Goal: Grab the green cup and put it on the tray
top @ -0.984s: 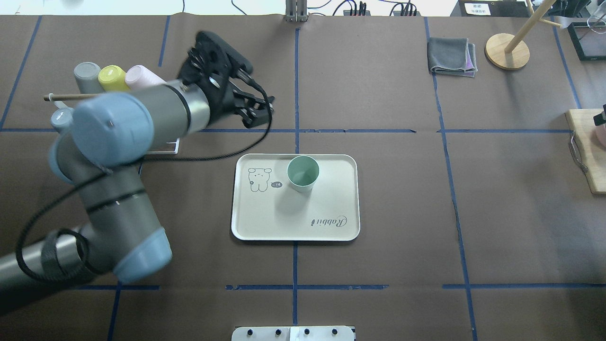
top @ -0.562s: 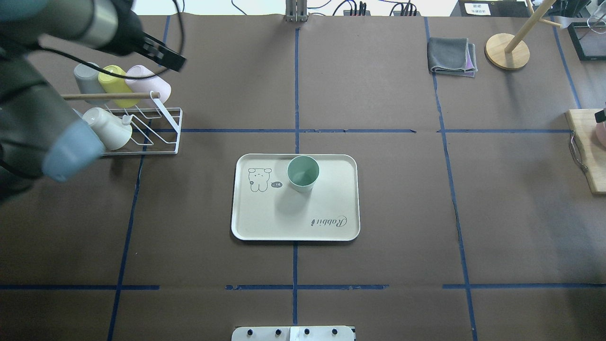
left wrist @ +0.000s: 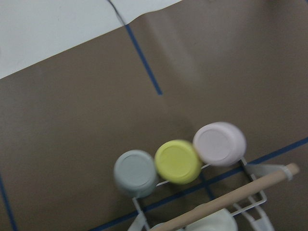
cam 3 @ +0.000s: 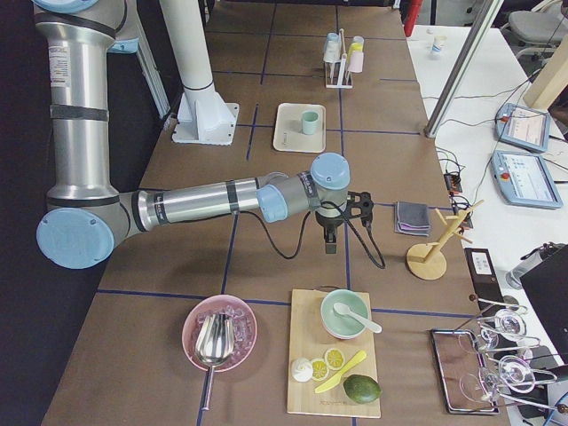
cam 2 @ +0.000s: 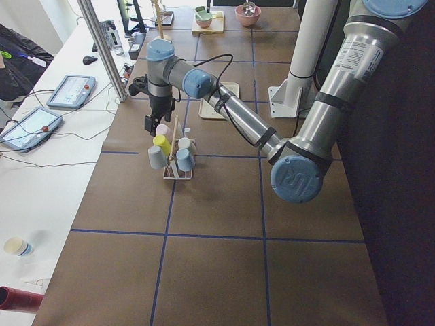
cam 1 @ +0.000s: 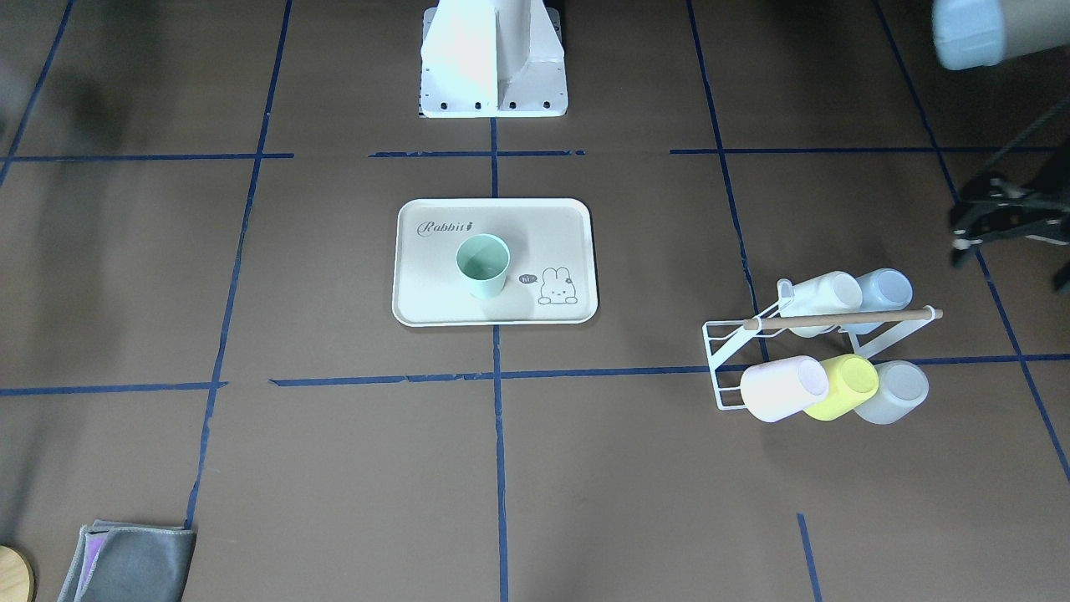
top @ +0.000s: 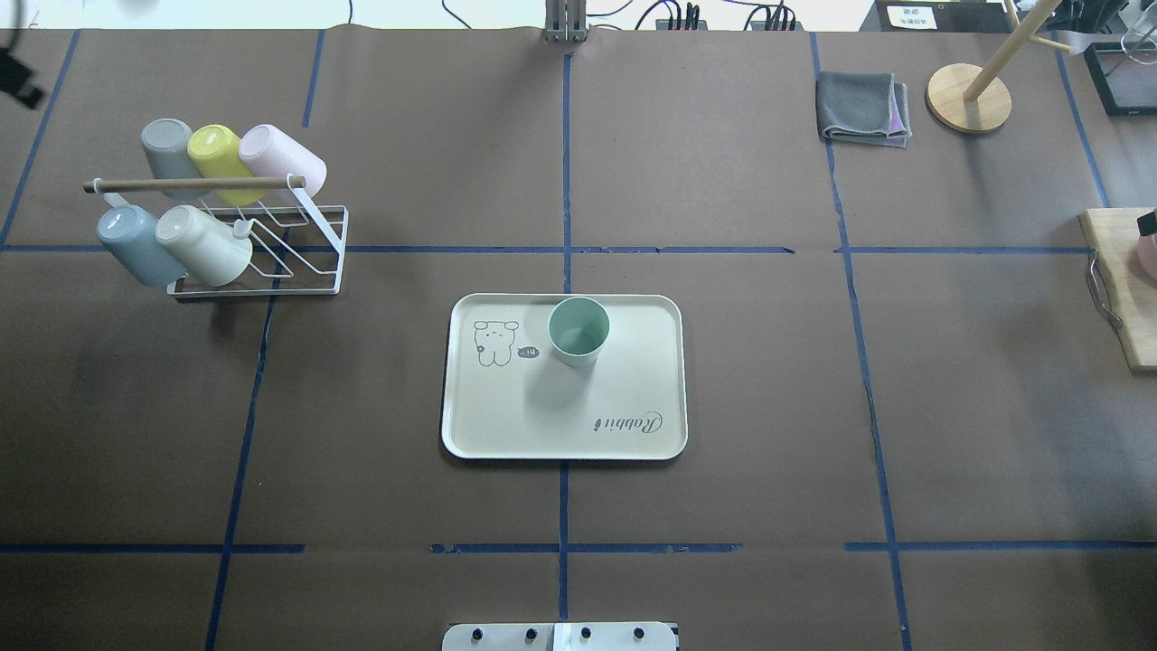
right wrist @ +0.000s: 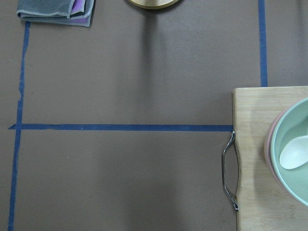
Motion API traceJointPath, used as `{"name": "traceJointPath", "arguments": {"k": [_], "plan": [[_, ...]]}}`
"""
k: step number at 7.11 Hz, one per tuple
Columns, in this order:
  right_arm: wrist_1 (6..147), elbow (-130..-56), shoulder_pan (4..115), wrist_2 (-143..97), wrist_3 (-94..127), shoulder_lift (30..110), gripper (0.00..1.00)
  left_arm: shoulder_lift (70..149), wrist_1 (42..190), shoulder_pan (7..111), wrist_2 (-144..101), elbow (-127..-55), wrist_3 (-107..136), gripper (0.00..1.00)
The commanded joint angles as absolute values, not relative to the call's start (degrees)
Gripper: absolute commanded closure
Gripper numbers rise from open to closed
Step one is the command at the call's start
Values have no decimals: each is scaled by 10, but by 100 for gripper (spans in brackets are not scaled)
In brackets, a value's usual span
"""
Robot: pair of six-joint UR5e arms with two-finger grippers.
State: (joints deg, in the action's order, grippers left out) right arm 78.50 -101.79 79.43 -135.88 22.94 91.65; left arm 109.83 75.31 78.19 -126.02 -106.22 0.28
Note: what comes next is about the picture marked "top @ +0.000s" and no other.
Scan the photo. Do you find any black square tray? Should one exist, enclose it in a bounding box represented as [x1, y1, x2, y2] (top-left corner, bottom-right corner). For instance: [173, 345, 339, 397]
[1083, 42, 1156, 117]

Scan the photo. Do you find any blue-grey cup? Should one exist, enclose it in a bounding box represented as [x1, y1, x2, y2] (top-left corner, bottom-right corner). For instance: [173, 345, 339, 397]
[96, 204, 189, 286]

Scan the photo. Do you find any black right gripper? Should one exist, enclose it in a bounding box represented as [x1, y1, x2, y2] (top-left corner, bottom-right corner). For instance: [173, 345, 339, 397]
[1135, 209, 1157, 236]

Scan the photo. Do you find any grey cup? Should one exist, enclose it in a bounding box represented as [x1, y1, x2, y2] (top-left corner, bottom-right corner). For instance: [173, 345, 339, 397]
[139, 117, 202, 180]

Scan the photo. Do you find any beige cup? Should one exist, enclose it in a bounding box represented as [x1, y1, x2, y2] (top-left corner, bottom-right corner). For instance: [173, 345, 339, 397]
[155, 204, 253, 288]

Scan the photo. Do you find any beige rabbit tray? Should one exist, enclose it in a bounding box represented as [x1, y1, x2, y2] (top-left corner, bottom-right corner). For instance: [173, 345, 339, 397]
[439, 293, 690, 461]

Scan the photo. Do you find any white wire cup rack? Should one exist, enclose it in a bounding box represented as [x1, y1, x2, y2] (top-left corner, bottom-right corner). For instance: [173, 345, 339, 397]
[83, 175, 351, 302]

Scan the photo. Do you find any yellow cup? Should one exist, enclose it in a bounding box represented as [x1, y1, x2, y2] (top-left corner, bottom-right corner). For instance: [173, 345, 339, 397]
[186, 124, 266, 206]

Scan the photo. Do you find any wooden stand with round base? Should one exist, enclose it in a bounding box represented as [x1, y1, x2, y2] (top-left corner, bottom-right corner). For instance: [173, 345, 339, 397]
[923, 1, 1074, 135]

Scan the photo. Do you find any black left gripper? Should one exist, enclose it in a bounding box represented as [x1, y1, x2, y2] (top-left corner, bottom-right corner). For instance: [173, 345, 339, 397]
[1, 50, 44, 110]

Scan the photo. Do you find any pink cup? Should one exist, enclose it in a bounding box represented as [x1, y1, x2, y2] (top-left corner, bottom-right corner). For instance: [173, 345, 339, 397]
[239, 124, 329, 197]

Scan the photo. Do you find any wooden cutting board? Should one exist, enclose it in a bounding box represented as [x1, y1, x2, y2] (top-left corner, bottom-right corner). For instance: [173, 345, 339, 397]
[1079, 207, 1156, 372]

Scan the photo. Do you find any green cup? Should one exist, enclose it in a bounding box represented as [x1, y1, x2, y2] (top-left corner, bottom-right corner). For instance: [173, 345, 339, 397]
[547, 297, 611, 367]

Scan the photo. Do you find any aluminium frame post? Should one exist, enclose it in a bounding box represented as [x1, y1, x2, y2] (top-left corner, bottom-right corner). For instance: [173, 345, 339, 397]
[544, 0, 589, 42]

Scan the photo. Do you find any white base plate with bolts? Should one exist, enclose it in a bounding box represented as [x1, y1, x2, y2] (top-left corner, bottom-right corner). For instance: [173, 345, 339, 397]
[441, 621, 681, 650]

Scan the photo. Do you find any grey folded cloth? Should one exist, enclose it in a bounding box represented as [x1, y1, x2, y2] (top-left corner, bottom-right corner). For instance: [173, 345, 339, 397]
[815, 71, 913, 148]

